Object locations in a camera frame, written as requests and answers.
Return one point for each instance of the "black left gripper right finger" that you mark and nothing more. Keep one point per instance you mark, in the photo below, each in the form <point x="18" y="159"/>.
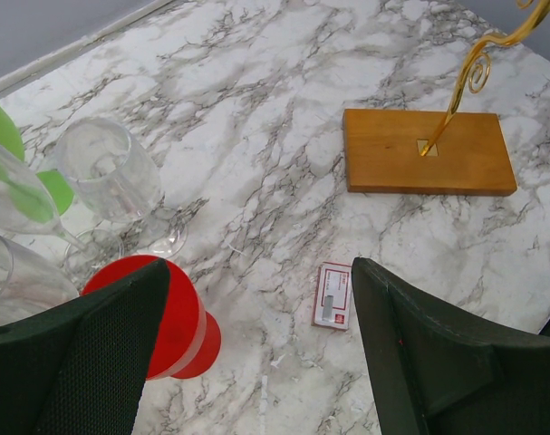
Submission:
<point x="435" y="368"/>

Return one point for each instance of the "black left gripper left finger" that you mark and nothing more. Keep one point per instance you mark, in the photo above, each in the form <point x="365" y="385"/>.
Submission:
<point x="80" y="368"/>

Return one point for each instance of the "gold wire glass rack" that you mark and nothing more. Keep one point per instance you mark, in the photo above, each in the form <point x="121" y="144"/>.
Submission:
<point x="437" y="152"/>

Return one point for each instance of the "red plastic wine glass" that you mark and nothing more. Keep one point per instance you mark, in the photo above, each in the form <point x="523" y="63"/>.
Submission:
<point x="188" y="339"/>

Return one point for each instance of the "small red white card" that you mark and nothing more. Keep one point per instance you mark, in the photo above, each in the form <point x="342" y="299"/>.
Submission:
<point x="333" y="296"/>

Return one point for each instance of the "clear glass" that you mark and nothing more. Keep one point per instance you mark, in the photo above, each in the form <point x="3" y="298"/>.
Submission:
<point x="27" y="208"/>
<point x="115" y="177"/>
<point x="29" y="284"/>

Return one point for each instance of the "green plastic wine glass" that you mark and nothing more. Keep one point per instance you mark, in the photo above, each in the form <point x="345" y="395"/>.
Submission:
<point x="12" y="144"/>

